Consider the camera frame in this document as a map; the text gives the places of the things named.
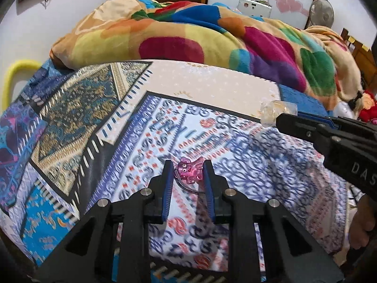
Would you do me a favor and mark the pink keychain figure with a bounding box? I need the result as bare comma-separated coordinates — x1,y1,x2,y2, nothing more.
176,157,204,193

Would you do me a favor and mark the blue cloth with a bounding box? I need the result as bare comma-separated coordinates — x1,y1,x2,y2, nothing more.
278,84,337,119

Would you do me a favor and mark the colourful spotted fleece blanket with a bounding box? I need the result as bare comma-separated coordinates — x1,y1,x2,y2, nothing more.
49,0,366,110

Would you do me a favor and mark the person's right hand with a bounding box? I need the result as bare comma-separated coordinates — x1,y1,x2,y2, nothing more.
348,195,377,250

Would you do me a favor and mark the clear plastic cup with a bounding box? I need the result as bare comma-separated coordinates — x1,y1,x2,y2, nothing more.
261,100,298,127

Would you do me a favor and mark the yellow foam tube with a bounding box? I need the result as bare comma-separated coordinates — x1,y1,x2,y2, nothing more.
1,60,42,110

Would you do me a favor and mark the wooden headboard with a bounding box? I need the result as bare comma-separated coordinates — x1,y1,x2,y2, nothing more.
340,28,377,92

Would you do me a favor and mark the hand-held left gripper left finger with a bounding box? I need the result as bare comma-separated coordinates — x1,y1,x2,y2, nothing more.
35,160,175,283

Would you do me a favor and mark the red plush toy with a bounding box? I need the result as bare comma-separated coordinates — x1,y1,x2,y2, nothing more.
357,90,377,122

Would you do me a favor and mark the white box appliance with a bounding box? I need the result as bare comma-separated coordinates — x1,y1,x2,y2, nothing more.
238,0,272,18

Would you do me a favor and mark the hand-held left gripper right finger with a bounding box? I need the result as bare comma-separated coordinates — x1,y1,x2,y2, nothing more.
203,159,345,283

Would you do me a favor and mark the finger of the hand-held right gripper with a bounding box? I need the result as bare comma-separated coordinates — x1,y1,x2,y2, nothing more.
275,113,334,154
296,114,344,129

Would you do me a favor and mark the patchwork batik bedsheet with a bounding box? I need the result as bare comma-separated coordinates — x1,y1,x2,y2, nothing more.
0,60,354,275

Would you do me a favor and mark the standing fan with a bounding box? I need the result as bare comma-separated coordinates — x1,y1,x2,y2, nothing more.
308,0,335,30

